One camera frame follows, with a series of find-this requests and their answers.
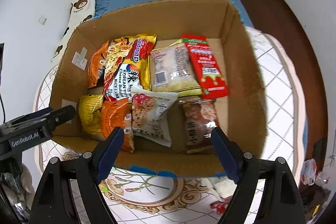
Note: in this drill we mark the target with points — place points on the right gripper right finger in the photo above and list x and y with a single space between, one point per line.
280 202

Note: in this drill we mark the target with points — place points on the white cookie packet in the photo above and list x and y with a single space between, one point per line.
149 114

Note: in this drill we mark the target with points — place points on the plastic bag on floor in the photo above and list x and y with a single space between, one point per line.
308 172

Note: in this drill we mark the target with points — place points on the white patterned round mat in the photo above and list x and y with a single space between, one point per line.
137 198

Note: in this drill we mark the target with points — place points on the long red snack packet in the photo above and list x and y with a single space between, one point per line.
206 68

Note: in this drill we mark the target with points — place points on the orange snack packet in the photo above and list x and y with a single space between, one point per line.
118 114
97 65

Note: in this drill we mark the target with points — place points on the red triangular snack packet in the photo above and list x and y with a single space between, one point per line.
221 206

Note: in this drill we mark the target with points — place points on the beige cracker packet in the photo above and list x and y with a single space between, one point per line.
173 72

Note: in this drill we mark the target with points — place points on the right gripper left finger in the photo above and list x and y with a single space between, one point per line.
54 202

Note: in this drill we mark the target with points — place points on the Korean cheese noodle packet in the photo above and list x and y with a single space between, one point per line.
127 65

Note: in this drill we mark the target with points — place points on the yellow snack packet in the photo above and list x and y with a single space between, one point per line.
90 114

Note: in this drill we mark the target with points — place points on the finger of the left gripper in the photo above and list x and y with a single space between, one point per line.
36 112
60 116

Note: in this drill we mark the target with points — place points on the clear white cake packet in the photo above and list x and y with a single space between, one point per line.
221 187

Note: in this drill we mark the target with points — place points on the brown pastry packet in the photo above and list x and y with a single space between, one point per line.
200 119

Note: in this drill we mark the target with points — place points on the bear print pillow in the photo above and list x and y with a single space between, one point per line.
80 12

